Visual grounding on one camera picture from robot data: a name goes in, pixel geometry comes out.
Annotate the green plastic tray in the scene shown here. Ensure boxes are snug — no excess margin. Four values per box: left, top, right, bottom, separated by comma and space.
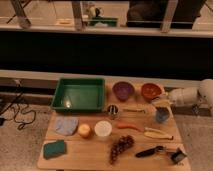
51, 78, 105, 113

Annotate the orange carrot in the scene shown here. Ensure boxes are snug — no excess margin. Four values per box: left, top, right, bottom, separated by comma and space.
116, 123, 142, 132

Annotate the red bowl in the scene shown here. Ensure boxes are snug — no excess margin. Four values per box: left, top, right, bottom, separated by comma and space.
141, 83, 162, 101

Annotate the yellow banana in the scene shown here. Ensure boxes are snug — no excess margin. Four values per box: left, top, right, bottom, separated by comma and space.
144, 127, 173, 140

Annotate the black handled peeler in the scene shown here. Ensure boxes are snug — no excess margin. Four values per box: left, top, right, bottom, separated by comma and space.
135, 146, 164, 158

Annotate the blue plastic cup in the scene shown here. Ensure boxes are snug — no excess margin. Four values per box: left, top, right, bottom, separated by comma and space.
155, 107, 170, 123

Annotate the green sponge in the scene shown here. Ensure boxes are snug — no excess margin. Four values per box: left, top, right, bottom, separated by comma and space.
43, 140, 66, 159

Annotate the dark grape bunch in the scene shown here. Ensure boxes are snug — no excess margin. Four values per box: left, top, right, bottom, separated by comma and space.
109, 135, 135, 165

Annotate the purple bowl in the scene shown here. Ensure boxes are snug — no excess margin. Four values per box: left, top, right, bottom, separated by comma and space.
112, 81, 135, 101

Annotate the light blue cloth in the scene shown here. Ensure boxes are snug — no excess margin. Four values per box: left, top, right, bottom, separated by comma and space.
54, 117, 79, 136

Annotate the orange fruit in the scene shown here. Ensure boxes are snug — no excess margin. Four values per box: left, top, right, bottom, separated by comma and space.
78, 124, 92, 138

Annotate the small metal cup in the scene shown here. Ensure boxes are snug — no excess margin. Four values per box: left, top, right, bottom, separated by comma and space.
107, 105, 119, 120

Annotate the black cable on floor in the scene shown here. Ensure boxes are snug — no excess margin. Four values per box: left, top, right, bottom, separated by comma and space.
0, 79, 37, 131

